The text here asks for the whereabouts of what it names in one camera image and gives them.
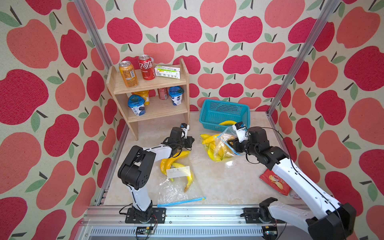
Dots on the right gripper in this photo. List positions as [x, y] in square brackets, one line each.
[235, 144]

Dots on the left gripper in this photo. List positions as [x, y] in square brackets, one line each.
[190, 140]

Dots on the zip-top bag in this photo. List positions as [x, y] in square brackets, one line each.
[229, 131]
[172, 193]

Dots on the teal plastic basket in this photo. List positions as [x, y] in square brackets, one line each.
[215, 112]

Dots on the bananas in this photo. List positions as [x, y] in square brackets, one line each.
[172, 169]
[217, 147]

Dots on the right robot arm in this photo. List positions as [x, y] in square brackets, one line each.
[327, 218]

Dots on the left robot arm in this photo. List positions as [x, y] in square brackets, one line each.
[137, 166]

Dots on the red chips bag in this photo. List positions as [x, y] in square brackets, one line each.
[277, 183]

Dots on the blue yogurt cup right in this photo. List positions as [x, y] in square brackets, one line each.
[176, 95]

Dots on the blue yogurt cup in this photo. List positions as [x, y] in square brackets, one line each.
[176, 95]
[137, 105]

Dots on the small red can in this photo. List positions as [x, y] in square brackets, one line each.
[163, 93]

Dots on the blue yogurt cup left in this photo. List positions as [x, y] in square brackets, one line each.
[137, 105]

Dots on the yellow yogurt cup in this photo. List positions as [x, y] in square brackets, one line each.
[144, 95]

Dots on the green white box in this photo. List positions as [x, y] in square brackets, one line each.
[168, 72]

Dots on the wooden shelf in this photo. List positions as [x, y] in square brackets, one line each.
[157, 108]

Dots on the red cola can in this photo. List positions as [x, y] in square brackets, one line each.
[147, 68]

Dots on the orange soda can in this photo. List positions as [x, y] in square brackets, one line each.
[128, 73]

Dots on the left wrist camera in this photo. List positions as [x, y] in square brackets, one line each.
[185, 127]

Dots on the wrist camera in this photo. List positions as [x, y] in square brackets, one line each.
[241, 131]
[185, 127]

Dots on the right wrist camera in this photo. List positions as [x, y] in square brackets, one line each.
[241, 131]

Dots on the aluminium front rail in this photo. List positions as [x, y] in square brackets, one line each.
[194, 222]

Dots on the right aluminium corner post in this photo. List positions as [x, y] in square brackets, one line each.
[320, 23]

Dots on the aluminium corner post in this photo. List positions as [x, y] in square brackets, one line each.
[320, 23]
[90, 24]

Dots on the left aluminium corner post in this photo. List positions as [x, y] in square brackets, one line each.
[90, 24]

